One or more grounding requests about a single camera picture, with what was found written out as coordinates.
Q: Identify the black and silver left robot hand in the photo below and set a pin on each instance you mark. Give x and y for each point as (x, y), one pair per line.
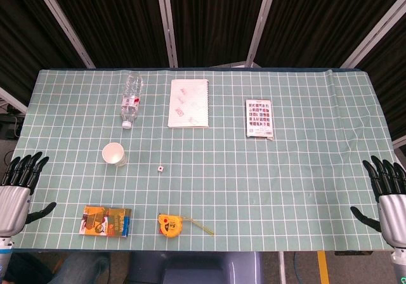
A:
(12, 208)

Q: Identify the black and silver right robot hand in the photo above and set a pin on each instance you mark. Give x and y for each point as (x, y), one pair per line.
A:
(395, 217)

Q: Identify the white paper cup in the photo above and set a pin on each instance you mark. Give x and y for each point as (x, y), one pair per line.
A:
(112, 153)

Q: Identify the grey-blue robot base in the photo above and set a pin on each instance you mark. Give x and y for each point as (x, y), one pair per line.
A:
(196, 269)

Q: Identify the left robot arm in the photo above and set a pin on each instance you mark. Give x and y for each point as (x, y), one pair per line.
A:
(4, 252)

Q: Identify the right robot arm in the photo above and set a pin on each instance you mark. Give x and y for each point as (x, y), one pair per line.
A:
(400, 265)

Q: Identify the yellow floor tape strip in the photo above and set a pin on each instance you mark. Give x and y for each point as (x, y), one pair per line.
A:
(323, 268)

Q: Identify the blue jeans leg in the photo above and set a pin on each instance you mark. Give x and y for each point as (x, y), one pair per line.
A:
(79, 265)

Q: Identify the orange and blue snack box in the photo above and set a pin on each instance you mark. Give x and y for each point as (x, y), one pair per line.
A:
(104, 222)

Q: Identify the grey metal table leg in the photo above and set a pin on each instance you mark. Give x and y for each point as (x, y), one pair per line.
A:
(281, 268)

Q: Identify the dark pleated curtain panel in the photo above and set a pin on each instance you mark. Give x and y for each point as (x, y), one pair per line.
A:
(22, 33)
(390, 74)
(111, 17)
(320, 14)
(215, 17)

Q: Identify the green grid tablecloth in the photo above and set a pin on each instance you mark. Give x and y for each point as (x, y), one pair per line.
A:
(253, 185)

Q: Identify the yellow tape measure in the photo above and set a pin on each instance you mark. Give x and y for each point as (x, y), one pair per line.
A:
(169, 225)

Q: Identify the clear plastic water bottle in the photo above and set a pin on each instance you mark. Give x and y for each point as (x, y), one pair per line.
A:
(131, 101)

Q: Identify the card box with picture grid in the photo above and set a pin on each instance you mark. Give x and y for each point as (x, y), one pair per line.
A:
(259, 119)

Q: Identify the white spiral notebook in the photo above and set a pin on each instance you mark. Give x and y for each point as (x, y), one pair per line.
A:
(188, 103)

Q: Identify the grey partition frame post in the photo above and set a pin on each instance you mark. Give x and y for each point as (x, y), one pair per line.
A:
(262, 24)
(167, 24)
(12, 99)
(374, 32)
(63, 24)

